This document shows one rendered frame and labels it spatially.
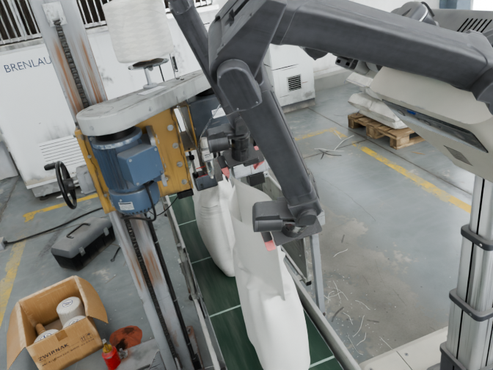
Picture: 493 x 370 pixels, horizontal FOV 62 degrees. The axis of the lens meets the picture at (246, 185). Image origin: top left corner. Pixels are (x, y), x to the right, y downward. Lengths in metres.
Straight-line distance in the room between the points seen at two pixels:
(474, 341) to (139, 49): 1.32
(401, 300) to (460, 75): 1.93
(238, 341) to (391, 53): 1.43
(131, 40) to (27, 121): 3.18
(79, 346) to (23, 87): 2.50
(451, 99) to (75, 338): 2.11
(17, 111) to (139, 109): 3.11
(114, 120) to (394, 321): 1.73
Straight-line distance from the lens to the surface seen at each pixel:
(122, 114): 1.19
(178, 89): 1.33
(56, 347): 2.47
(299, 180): 0.72
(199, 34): 1.06
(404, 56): 0.57
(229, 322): 1.86
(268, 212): 0.83
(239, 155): 1.25
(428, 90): 0.99
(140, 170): 1.18
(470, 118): 0.88
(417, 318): 2.37
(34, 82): 4.19
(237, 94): 0.51
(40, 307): 2.82
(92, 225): 3.31
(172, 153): 1.46
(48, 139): 4.31
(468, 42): 0.62
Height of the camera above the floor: 1.70
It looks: 27 degrees down
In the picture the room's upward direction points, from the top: 10 degrees counter-clockwise
